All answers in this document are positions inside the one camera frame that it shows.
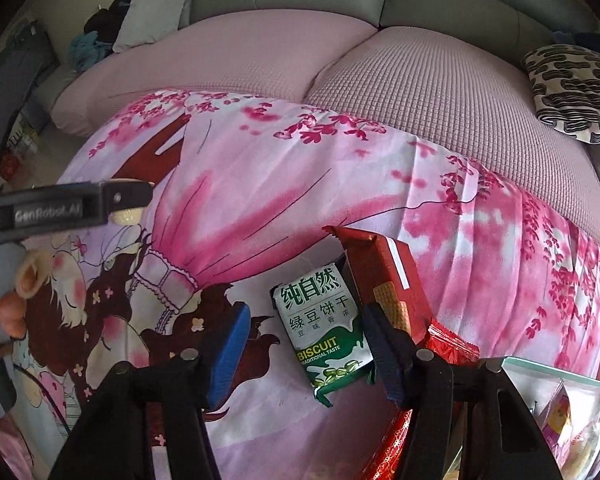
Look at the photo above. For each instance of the pale cushion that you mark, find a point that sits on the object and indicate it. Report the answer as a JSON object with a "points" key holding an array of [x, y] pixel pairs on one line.
{"points": [[152, 10]]}

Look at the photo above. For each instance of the pink sofa cover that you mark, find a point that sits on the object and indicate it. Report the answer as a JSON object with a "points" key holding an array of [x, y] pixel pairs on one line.
{"points": [[230, 55]]}

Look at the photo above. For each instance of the beige snack packet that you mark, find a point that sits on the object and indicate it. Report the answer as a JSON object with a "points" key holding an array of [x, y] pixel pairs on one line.
{"points": [[586, 445]]}

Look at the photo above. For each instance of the light teal box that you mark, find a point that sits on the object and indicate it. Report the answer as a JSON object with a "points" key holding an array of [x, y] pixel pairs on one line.
{"points": [[540, 377]]}

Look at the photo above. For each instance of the pink snack packet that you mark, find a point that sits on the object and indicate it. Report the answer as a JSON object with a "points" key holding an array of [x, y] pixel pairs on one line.
{"points": [[560, 410]]}

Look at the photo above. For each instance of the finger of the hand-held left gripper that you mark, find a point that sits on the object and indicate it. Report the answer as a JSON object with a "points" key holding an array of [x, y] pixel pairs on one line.
{"points": [[127, 196]]}

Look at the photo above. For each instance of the person's left hand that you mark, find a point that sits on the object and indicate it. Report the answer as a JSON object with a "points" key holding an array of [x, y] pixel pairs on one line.
{"points": [[32, 272]]}

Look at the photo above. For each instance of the red foil snack packet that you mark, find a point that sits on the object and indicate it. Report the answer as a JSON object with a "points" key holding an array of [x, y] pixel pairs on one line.
{"points": [[452, 345]]}

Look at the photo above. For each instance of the dark clothing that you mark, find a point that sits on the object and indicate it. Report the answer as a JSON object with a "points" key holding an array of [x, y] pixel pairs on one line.
{"points": [[107, 17]]}

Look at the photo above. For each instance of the teal cloth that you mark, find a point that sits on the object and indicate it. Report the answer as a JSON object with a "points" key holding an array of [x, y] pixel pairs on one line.
{"points": [[90, 50]]}

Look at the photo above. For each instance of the dark grey furniture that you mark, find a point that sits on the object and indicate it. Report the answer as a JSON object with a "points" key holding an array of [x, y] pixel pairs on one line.
{"points": [[25, 60]]}

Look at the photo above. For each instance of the green biscuit packet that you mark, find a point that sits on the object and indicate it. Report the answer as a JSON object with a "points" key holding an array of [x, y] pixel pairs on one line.
{"points": [[320, 320]]}

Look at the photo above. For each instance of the long red wafer packet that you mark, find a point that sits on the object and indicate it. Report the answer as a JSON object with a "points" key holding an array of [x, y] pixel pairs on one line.
{"points": [[380, 265]]}

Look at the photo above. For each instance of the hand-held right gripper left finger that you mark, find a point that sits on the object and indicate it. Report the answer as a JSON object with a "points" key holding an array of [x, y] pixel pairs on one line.
{"points": [[230, 350]]}

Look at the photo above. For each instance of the printed blanket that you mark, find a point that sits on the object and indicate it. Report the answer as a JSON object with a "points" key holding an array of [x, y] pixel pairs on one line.
{"points": [[280, 170]]}

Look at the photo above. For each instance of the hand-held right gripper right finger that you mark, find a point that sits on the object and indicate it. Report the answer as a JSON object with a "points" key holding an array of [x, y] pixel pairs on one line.
{"points": [[385, 360]]}

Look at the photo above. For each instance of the blue cloth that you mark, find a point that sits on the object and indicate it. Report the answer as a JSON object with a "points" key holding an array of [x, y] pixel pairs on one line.
{"points": [[580, 41]]}

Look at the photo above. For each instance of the cream jelly cup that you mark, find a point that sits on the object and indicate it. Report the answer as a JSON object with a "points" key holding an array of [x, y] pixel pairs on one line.
{"points": [[125, 217]]}

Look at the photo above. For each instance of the black white patterned cushion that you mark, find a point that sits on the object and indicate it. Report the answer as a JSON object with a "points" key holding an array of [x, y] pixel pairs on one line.
{"points": [[575, 90]]}

